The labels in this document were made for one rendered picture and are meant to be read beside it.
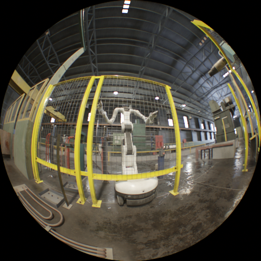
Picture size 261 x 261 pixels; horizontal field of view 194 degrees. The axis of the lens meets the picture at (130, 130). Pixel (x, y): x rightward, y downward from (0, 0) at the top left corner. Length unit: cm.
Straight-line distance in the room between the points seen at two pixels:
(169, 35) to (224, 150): 1088
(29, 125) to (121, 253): 190
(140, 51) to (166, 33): 406
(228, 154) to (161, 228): 311
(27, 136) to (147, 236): 197
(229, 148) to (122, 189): 339
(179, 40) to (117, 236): 1242
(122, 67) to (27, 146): 1176
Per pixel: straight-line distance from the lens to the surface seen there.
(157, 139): 783
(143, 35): 1066
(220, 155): 357
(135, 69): 1200
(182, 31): 1152
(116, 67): 1186
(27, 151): 177
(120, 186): 89
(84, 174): 99
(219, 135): 426
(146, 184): 90
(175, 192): 135
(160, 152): 168
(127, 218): 94
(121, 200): 98
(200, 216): 103
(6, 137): 328
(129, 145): 127
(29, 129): 175
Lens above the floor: 75
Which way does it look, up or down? 13 degrees up
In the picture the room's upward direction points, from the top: straight up
